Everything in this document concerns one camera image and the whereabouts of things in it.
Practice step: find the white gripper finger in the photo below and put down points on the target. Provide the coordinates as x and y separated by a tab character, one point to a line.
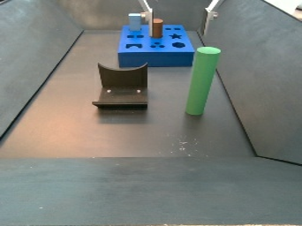
148	15
211	14

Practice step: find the green oval peg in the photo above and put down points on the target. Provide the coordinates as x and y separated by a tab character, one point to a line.
204	71

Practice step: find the blue shape-sorting board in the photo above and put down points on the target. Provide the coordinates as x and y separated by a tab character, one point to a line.
171	51

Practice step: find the light blue square peg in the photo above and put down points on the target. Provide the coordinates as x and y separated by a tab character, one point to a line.
134	21

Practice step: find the brown cylinder peg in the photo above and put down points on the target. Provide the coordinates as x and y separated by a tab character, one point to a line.
159	28

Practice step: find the black curved stand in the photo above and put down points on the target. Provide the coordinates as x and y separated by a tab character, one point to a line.
124	88

